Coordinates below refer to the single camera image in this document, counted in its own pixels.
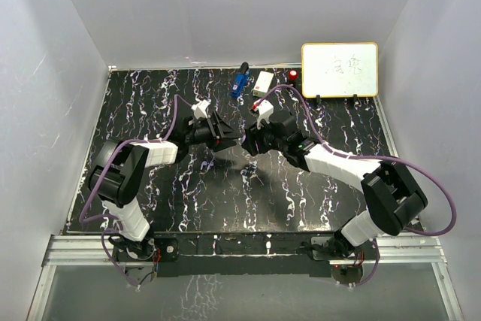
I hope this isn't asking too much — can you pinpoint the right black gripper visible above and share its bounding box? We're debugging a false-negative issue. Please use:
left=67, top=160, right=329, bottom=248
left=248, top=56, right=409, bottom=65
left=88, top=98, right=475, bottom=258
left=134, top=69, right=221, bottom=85
left=244, top=114, right=287, bottom=156

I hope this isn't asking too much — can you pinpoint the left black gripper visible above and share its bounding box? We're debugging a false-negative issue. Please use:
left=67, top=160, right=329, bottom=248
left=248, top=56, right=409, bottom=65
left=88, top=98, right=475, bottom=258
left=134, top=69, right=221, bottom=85
left=186, top=112, right=243, bottom=152

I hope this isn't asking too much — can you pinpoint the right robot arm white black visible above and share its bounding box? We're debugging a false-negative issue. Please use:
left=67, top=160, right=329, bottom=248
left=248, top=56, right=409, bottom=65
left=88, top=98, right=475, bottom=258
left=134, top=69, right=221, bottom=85
left=241, top=111, right=428, bottom=259

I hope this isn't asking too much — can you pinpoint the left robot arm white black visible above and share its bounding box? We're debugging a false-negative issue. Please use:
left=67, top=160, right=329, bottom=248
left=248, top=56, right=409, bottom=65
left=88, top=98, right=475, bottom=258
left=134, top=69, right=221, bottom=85
left=88, top=111, right=241, bottom=260

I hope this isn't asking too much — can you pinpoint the blue black tool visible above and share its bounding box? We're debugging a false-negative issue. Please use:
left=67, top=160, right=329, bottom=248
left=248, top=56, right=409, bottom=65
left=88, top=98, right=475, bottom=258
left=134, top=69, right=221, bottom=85
left=231, top=62, right=250, bottom=98

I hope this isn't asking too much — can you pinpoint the white rectangular box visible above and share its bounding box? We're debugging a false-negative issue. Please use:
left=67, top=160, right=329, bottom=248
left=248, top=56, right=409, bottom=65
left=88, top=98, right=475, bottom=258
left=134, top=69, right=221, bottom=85
left=252, top=71, right=274, bottom=98

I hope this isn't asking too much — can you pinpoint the red emergency button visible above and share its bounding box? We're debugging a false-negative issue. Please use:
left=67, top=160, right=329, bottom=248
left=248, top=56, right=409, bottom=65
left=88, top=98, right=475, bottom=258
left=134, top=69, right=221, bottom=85
left=287, top=69, right=298, bottom=88

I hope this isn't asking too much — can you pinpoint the black front base bar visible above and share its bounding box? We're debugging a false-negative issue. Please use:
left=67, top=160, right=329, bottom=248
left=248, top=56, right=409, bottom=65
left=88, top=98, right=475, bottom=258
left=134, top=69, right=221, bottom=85
left=112, top=231, right=380, bottom=279

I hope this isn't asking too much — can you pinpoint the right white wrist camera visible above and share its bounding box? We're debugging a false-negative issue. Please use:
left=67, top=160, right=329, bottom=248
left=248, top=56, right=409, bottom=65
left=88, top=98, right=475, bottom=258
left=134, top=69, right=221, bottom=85
left=251, top=99, right=274, bottom=129

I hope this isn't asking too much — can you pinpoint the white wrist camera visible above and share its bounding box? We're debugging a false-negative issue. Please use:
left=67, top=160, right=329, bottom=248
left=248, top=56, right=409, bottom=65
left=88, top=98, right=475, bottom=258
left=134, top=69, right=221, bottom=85
left=251, top=99, right=274, bottom=129
left=191, top=99, right=210, bottom=120

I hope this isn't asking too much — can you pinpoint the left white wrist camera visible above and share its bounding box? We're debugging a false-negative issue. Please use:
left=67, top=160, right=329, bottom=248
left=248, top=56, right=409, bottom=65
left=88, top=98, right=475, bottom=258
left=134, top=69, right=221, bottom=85
left=191, top=99, right=210, bottom=120

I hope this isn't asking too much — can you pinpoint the white board wooden frame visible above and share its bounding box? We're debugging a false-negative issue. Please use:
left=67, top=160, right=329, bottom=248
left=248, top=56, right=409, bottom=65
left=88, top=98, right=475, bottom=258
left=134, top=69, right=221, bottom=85
left=301, top=42, right=379, bottom=98

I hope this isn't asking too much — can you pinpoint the aluminium frame rail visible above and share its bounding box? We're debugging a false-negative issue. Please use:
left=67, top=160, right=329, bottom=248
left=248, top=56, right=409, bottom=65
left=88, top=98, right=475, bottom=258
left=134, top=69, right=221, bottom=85
left=27, top=232, right=463, bottom=320

